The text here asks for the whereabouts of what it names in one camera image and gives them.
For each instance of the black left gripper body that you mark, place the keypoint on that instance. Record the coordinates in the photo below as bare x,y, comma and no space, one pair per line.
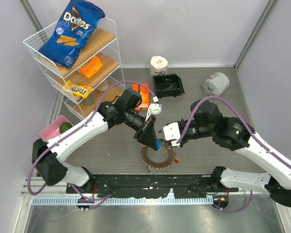
146,124

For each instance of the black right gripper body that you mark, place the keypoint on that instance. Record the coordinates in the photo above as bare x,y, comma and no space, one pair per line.
189,134

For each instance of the blue tag key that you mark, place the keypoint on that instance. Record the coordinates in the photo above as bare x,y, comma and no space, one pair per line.
158,145

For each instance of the keys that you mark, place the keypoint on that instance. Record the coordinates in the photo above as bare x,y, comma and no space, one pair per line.
167,83

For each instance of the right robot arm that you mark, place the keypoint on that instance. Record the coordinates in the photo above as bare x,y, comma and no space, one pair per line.
234,134

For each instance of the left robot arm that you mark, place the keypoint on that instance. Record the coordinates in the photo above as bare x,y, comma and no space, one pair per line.
50,157

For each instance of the orange razor box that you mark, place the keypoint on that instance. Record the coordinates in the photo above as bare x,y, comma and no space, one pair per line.
144,105

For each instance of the black plastic storage bin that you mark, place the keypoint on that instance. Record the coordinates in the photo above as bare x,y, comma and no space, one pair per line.
177,91

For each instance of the grey wrapped paper bundle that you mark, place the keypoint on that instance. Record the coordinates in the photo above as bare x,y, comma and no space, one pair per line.
216,84

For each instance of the white toilet paper roll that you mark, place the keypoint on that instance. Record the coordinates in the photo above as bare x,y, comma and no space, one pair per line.
158,66

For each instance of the yellow M&M candy bag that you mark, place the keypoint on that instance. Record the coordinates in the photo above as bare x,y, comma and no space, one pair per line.
78,89

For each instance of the orange snack box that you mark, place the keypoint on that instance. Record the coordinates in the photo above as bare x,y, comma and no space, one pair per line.
89,68

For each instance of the green lime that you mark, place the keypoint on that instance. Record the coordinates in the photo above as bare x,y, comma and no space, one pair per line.
65,126

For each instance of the pink plastic tray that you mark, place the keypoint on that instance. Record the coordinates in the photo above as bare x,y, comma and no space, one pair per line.
53,129

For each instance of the blue Doritos chip bag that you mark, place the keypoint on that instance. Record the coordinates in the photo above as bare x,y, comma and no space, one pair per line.
71,33

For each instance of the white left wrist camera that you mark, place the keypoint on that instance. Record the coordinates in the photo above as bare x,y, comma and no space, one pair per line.
154,108

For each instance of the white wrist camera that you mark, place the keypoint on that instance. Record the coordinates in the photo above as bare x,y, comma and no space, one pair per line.
171,134
154,108

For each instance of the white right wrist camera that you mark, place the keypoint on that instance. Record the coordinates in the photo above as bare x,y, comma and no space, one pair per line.
171,134

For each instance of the white wire wooden shelf rack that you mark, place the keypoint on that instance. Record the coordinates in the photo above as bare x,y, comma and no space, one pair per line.
103,43

